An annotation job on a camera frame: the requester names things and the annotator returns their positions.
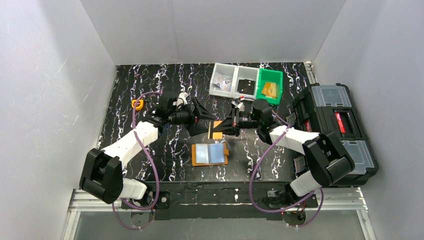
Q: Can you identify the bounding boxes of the orange leather card holder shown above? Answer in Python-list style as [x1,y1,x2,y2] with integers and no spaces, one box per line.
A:
[191,143,229,167]

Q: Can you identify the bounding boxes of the gold credit card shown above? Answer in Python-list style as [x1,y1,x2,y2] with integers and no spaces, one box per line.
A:
[261,82,271,97]

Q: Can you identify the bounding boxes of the black credit card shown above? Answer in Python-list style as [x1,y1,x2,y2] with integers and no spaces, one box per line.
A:
[246,80,256,95]
[237,79,249,95]

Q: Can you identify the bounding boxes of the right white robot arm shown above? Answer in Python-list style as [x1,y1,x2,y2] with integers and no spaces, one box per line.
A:
[213,98,355,199]

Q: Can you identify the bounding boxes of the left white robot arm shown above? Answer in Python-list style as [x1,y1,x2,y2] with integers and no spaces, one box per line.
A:
[79,91,216,204]

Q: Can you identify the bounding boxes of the photo cards in bin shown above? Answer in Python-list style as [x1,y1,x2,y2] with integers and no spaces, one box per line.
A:
[213,74,233,92]

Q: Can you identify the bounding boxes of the yellow tape measure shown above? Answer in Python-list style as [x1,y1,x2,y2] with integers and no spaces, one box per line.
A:
[131,99,144,111]

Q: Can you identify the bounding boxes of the left grey plastic bin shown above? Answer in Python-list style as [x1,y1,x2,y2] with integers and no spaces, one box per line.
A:
[209,63,238,98]

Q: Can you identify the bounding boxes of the grey plastic bin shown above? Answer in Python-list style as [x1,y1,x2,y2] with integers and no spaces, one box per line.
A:
[209,63,238,98]
[233,66,260,101]

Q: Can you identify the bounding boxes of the green plastic bin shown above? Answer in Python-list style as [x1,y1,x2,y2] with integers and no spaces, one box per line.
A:
[256,68,283,106]

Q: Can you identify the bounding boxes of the middle grey plastic bin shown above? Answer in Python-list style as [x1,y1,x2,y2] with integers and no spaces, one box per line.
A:
[233,66,260,101]

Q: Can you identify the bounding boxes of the black plastic toolbox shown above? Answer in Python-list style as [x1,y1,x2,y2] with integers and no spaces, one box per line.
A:
[286,83,379,187]

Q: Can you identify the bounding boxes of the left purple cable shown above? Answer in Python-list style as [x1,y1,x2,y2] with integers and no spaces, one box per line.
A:
[111,91,164,231]

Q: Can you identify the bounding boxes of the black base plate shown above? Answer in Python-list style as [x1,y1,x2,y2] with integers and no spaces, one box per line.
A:
[120,180,319,221]

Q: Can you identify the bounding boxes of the aluminium frame rail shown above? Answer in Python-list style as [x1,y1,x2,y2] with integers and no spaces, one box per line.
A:
[62,188,376,240]

